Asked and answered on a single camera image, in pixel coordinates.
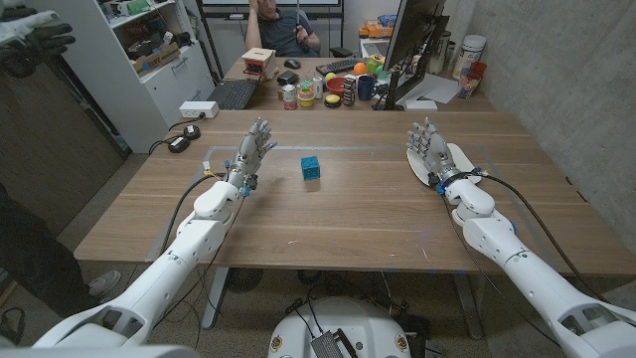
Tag red bowl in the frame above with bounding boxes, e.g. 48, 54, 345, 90
325, 77, 348, 97

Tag black computer monitor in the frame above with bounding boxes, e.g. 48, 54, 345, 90
372, 0, 451, 111

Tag white paper sheets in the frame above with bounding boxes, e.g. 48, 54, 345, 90
397, 73, 459, 105

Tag white power strip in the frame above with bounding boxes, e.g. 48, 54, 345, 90
179, 100, 221, 119

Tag black glove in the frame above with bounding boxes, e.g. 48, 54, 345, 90
0, 9, 77, 79

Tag orange box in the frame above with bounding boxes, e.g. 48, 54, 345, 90
359, 19, 395, 40

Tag white canister with label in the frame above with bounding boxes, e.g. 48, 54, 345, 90
451, 34, 488, 81

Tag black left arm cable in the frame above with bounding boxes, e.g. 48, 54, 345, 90
158, 171, 228, 256

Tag flat white box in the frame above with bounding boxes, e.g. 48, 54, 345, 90
402, 99, 439, 112

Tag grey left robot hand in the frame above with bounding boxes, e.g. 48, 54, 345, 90
226, 117, 278, 191

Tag wooden box with red front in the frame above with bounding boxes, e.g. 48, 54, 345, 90
240, 47, 278, 81

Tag black power adapter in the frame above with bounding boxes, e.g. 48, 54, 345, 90
167, 135, 191, 154

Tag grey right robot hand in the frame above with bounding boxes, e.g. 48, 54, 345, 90
405, 117, 466, 190

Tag seated person in blue shirt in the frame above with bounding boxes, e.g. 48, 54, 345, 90
244, 0, 322, 59

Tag black laptop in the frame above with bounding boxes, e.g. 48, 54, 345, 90
207, 78, 259, 110

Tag white plate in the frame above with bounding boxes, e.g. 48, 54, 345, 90
405, 142, 483, 188

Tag red and white can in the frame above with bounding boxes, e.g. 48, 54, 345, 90
281, 84, 298, 111

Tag grey table leg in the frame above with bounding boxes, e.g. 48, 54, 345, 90
451, 272, 484, 341
202, 267, 230, 329

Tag white shelf cabinet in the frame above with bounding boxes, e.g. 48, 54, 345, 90
37, 0, 216, 154

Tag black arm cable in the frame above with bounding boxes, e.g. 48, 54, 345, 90
158, 171, 228, 256
471, 168, 608, 302

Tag dark blue mug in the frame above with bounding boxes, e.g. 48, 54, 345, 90
357, 75, 379, 102

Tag black domino stack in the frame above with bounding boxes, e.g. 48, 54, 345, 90
342, 77, 358, 107

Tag blue block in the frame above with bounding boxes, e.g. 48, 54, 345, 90
300, 155, 322, 181

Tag black keyboard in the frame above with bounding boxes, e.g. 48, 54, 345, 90
315, 58, 367, 77

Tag cardboard box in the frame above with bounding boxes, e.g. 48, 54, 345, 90
131, 42, 182, 77

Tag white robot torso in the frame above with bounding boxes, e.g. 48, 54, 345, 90
267, 296, 412, 358

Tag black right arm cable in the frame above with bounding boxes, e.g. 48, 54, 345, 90
471, 168, 608, 302

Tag standing person in dark trousers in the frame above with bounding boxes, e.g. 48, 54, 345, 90
0, 183, 122, 319

